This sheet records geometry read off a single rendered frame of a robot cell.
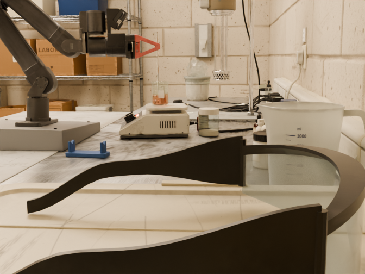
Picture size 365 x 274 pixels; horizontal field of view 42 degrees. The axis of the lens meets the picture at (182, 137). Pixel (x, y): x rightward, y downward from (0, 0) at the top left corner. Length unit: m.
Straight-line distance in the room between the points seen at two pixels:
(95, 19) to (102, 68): 2.21
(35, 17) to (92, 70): 2.21
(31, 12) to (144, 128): 0.45
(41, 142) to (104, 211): 0.95
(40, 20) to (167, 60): 2.50
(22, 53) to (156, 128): 0.43
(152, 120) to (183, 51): 2.51
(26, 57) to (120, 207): 1.13
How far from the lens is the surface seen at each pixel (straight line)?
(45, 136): 1.22
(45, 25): 1.39
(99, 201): 0.30
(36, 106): 1.39
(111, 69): 3.56
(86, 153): 1.12
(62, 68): 3.67
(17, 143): 1.26
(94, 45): 1.37
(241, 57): 3.79
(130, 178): 0.92
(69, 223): 0.27
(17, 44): 1.41
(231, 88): 3.80
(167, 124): 1.33
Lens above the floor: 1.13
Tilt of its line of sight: 10 degrees down
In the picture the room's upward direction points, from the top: 1 degrees counter-clockwise
